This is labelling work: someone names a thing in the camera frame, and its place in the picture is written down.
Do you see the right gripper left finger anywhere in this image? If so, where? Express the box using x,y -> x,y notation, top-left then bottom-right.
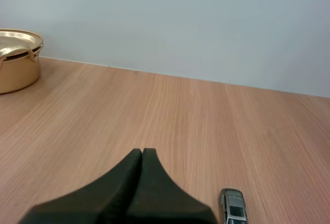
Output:
17,149 -> 142,224

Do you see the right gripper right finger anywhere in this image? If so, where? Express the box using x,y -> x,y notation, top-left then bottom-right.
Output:
121,148 -> 219,224

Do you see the small grey toy car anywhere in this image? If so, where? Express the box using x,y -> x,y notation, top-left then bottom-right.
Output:
219,188 -> 249,224

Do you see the gold lid with black knob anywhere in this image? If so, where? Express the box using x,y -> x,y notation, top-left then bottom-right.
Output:
0,28 -> 43,54

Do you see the gold pot with two handles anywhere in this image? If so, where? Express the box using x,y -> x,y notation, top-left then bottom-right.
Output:
0,43 -> 44,95

